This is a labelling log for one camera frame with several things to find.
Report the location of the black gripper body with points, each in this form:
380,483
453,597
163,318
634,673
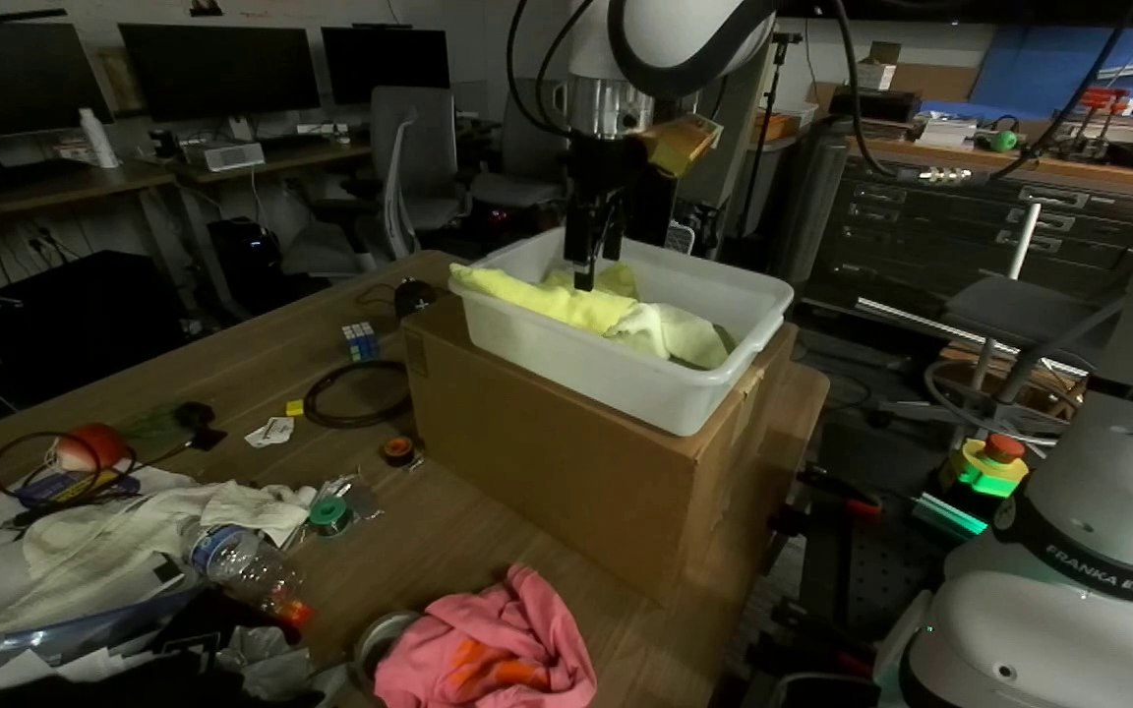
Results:
621,175

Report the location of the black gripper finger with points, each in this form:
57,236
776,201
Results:
575,250
613,224

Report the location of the yellow green cloth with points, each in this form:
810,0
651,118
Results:
655,326

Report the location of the pink peach cloth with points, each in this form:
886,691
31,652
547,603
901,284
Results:
503,645

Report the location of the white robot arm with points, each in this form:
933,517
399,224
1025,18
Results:
1040,608

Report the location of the brown cardboard box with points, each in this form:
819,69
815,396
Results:
634,499

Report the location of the white projector box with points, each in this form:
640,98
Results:
235,154

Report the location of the white plastic bin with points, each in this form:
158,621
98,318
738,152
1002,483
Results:
664,396

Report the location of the grey office chair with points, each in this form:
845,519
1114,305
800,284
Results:
414,154

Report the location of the black computer mouse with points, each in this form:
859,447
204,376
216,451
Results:
414,297

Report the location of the rubiks cube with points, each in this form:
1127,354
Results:
359,338

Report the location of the orange tape roll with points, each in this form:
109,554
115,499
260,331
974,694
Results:
399,451

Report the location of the black monitor middle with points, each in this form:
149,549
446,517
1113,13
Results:
218,72

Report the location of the emergency stop button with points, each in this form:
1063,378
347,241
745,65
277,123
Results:
992,464

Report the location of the white plastic bottle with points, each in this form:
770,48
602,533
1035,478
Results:
98,140

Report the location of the clear water bottle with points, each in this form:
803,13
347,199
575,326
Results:
248,567

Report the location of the metal bowl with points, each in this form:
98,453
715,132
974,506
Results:
374,645

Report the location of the white cloth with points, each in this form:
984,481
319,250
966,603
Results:
105,554

